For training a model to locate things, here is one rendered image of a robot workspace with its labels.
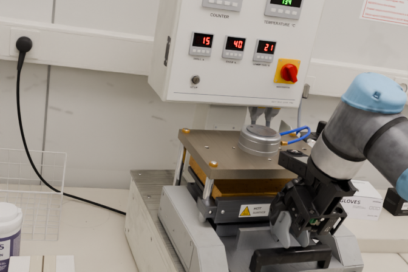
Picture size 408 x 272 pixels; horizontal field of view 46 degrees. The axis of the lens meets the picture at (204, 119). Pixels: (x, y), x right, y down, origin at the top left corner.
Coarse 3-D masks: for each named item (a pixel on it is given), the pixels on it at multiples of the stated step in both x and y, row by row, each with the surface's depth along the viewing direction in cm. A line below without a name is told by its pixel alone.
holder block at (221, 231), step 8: (192, 184) 101; (192, 192) 99; (216, 224) 88; (224, 224) 89; (232, 224) 89; (240, 224) 90; (248, 224) 90; (256, 224) 91; (264, 224) 92; (216, 232) 88; (224, 232) 89; (232, 232) 90
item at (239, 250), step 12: (240, 228) 85; (252, 228) 86; (264, 228) 87; (228, 240) 88; (240, 240) 85; (252, 240) 86; (264, 240) 87; (312, 240) 93; (228, 252) 85; (240, 252) 86; (252, 252) 86; (228, 264) 82; (240, 264) 82; (288, 264) 85; (300, 264) 85; (312, 264) 86; (336, 264) 87
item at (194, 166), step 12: (192, 168) 99; (204, 180) 93; (216, 180) 90; (228, 180) 91; (240, 180) 92; (252, 180) 93; (264, 180) 94; (276, 180) 95; (288, 180) 96; (216, 192) 88; (228, 192) 87; (240, 192) 87; (252, 192) 88; (264, 192) 89; (276, 192) 90
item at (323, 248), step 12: (264, 252) 80; (276, 252) 80; (288, 252) 81; (300, 252) 82; (312, 252) 83; (324, 252) 84; (252, 264) 80; (264, 264) 80; (276, 264) 81; (324, 264) 85
